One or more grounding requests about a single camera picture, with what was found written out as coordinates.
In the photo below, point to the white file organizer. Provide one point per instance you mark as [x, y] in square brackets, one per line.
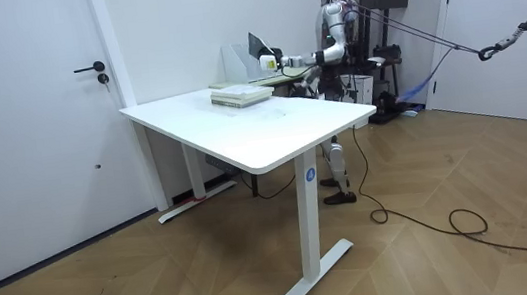
[236, 65]

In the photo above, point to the door lock with key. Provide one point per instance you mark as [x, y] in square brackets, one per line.
[103, 79]

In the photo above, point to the black hardcover book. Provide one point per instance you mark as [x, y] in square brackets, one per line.
[256, 43]

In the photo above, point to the pale thick book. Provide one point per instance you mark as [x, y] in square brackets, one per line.
[238, 102]

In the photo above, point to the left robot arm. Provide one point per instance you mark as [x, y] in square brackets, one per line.
[338, 50]

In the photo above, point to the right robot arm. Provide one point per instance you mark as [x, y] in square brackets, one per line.
[308, 81]

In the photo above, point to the white standing desk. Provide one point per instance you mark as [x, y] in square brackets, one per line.
[251, 129]

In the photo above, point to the small door stopper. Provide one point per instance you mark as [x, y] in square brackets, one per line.
[97, 166]

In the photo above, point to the robot legs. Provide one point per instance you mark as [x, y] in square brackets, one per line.
[335, 159]

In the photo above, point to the white paperback book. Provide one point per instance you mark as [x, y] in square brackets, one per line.
[241, 90]

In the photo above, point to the black power strip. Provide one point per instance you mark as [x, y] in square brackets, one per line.
[223, 165]

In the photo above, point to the white box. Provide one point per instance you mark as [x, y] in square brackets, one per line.
[362, 89]

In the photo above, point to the yellow-green desk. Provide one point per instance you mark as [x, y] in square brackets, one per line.
[280, 79]

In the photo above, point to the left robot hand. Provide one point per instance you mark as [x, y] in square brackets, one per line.
[269, 62]

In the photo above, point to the black floor stand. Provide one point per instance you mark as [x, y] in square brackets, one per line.
[391, 101]

